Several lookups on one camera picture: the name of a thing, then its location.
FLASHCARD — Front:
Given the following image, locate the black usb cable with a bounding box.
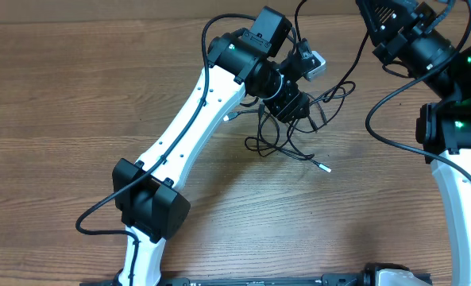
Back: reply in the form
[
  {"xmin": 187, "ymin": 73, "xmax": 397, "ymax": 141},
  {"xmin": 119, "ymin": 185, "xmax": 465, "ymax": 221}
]
[{"xmin": 222, "ymin": 0, "xmax": 370, "ymax": 174}]

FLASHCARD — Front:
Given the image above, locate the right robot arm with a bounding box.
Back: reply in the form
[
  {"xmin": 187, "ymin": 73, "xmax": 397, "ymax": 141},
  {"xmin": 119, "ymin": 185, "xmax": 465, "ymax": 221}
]
[{"xmin": 357, "ymin": 0, "xmax": 471, "ymax": 285}]

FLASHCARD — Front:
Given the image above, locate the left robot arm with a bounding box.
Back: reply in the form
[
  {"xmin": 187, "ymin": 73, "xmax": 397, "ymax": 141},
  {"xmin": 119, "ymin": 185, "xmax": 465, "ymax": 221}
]
[{"xmin": 112, "ymin": 6, "xmax": 309, "ymax": 285}]

